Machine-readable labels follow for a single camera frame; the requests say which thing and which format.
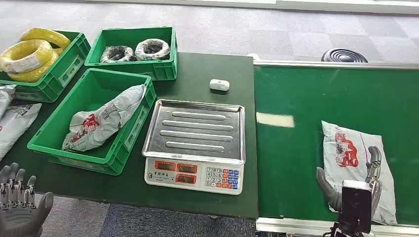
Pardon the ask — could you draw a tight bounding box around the dark wrapped wire coil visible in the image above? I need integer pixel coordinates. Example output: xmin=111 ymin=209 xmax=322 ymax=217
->
xmin=99 ymin=45 xmax=136 ymax=63

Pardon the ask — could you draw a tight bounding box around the electronic scale with steel tray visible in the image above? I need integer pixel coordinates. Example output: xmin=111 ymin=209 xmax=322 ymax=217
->
xmin=141 ymin=99 xmax=246 ymax=196

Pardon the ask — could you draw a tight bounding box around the green crate holding wrapped coils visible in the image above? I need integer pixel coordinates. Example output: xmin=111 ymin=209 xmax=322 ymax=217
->
xmin=84 ymin=26 xmax=178 ymax=81

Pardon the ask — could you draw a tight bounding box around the small white plastic device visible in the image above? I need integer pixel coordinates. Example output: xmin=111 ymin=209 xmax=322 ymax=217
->
xmin=209 ymin=79 xmax=230 ymax=91

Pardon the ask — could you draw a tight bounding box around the black ribbed round disc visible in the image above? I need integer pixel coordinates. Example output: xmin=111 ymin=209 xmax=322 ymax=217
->
xmin=321 ymin=48 xmax=369 ymax=63

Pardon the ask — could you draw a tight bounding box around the flat grey plastic package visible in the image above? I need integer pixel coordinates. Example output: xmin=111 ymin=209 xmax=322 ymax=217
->
xmin=0 ymin=103 xmax=42 ymax=161

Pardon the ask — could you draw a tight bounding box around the green crate holding yellow coils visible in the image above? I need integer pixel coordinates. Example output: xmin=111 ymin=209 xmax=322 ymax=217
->
xmin=0 ymin=30 xmax=91 ymax=103

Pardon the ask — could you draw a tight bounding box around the green conveyor belt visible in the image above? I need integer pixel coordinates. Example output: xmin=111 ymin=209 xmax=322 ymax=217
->
xmin=253 ymin=60 xmax=419 ymax=237

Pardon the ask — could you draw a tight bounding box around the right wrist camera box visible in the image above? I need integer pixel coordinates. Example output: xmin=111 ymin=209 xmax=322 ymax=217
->
xmin=339 ymin=180 xmax=373 ymax=235

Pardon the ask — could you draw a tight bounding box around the small grey plastic package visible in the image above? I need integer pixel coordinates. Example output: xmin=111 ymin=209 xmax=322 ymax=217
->
xmin=0 ymin=84 xmax=17 ymax=119

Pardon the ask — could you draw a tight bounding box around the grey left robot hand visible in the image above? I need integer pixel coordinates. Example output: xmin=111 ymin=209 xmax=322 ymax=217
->
xmin=0 ymin=162 xmax=54 ymax=237

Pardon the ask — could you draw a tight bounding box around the large green plastic crate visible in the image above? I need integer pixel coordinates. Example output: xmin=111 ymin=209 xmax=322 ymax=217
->
xmin=27 ymin=68 xmax=157 ymax=176

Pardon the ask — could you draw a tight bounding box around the yellow wire coil with label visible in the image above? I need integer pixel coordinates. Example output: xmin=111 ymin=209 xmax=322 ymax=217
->
xmin=0 ymin=39 xmax=54 ymax=74

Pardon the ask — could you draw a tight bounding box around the grey package with red print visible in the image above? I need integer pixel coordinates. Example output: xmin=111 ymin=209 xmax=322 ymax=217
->
xmin=321 ymin=120 xmax=398 ymax=225
xmin=62 ymin=84 xmax=147 ymax=153

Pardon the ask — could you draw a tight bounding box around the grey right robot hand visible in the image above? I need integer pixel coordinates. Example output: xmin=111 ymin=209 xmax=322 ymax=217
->
xmin=316 ymin=146 xmax=382 ymax=218

